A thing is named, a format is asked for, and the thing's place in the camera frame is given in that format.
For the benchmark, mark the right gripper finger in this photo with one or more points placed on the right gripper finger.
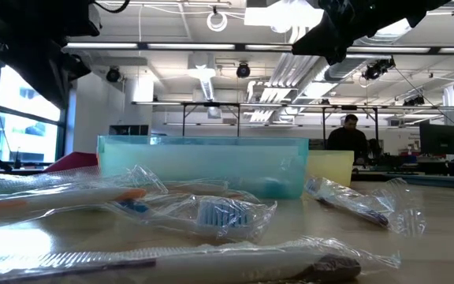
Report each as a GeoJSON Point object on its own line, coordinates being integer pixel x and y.
{"type": "Point", "coordinates": [325, 43]}

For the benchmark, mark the orange toothbrush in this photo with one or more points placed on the orange toothbrush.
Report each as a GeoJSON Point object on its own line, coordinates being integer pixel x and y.
{"type": "Point", "coordinates": [73, 199]}

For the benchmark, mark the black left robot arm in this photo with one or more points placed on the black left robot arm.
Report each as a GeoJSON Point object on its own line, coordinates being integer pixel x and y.
{"type": "Point", "coordinates": [34, 16]}

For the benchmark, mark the white ceiling light panel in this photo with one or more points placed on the white ceiling light panel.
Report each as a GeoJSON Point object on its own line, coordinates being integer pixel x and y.
{"type": "Point", "coordinates": [274, 16]}

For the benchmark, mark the magenta plastic bin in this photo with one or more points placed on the magenta plastic bin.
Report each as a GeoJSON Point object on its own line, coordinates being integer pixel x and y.
{"type": "Point", "coordinates": [75, 161]}

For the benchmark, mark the person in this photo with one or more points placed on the person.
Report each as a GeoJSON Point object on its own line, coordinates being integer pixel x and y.
{"type": "Point", "coordinates": [374, 148]}
{"type": "Point", "coordinates": [347, 142]}

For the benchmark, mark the dark background box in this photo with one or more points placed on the dark background box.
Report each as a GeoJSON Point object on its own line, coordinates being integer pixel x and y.
{"type": "Point", "coordinates": [128, 130]}

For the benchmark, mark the yellow plastic bin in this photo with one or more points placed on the yellow plastic bin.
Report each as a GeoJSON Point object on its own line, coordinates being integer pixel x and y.
{"type": "Point", "coordinates": [331, 167]}

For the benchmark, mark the overhead rig light bar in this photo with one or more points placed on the overhead rig light bar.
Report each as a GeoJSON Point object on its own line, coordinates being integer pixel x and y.
{"type": "Point", "coordinates": [191, 46]}

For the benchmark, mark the black computer monitor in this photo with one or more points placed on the black computer monitor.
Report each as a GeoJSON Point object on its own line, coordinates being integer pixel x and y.
{"type": "Point", "coordinates": [440, 140]}

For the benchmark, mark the green translucent plastic bin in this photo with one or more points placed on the green translucent plastic bin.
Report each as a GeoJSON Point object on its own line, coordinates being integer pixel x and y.
{"type": "Point", "coordinates": [203, 161]}

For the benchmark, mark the blue-edged background table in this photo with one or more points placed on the blue-edged background table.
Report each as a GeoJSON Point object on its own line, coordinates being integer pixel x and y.
{"type": "Point", "coordinates": [440, 181]}

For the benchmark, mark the silver ventilation duct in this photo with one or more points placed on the silver ventilation duct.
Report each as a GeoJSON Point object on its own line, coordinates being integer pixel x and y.
{"type": "Point", "coordinates": [337, 71]}

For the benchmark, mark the black ceiling camera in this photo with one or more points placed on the black ceiling camera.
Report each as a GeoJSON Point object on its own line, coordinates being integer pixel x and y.
{"type": "Point", "coordinates": [243, 70]}
{"type": "Point", "coordinates": [113, 74]}
{"type": "Point", "coordinates": [374, 70]}

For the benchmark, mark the black stand frame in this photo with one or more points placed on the black stand frame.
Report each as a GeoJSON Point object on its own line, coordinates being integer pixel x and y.
{"type": "Point", "coordinates": [183, 122]}
{"type": "Point", "coordinates": [324, 130]}

